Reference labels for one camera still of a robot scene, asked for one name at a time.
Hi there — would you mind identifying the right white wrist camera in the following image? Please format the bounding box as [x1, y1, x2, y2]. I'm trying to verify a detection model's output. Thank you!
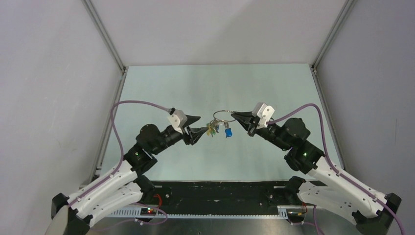
[252, 102, 275, 129]

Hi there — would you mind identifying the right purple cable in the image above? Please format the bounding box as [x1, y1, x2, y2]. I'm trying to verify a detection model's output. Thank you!
[267, 103, 406, 235]

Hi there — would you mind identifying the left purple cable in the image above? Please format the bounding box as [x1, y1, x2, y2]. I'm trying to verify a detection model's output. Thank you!
[67, 100, 176, 225]

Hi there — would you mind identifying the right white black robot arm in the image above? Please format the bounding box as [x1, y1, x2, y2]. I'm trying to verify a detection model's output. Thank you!
[231, 112, 401, 235]

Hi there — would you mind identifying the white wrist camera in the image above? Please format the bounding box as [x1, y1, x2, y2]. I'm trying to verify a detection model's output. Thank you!
[167, 110, 188, 134]
[252, 102, 275, 129]

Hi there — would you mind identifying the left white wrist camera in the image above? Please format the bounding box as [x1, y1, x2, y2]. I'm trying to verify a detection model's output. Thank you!
[167, 110, 188, 134]

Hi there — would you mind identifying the right aluminium corner post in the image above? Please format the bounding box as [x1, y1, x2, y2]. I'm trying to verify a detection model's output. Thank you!
[311, 0, 357, 71]

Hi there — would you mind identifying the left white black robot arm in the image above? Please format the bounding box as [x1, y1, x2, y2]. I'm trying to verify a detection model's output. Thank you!
[46, 114, 209, 235]

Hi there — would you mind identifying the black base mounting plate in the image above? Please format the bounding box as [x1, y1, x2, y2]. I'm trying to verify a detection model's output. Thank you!
[139, 181, 305, 216]

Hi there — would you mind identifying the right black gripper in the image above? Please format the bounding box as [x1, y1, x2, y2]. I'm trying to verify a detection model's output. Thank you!
[231, 111, 291, 152]

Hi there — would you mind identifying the purple cable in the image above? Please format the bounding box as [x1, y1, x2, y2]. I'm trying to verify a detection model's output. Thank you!
[67, 100, 176, 225]
[267, 103, 406, 235]

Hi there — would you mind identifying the aluminium frame rail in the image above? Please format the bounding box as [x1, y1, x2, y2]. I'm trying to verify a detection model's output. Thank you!
[73, 185, 369, 218]

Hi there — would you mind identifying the left aluminium corner post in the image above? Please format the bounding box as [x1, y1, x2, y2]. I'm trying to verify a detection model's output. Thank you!
[81, 0, 126, 74]

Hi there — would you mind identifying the left controller board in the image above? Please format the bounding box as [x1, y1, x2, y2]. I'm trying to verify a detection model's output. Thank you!
[140, 207, 158, 216]

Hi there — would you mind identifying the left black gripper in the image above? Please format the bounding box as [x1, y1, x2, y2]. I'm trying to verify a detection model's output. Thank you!
[152, 115, 209, 155]

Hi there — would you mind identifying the aluminium corner post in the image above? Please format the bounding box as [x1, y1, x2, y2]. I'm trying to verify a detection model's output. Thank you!
[311, 0, 357, 71]
[81, 0, 126, 74]

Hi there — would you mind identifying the right controller board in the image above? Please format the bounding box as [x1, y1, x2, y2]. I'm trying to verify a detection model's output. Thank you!
[287, 211, 307, 219]

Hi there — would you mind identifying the controller board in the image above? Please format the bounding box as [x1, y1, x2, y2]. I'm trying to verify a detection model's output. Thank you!
[140, 207, 158, 216]
[287, 211, 307, 219]

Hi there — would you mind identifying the keyring with coloured keys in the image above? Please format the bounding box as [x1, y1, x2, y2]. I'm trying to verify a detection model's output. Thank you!
[206, 110, 236, 138]

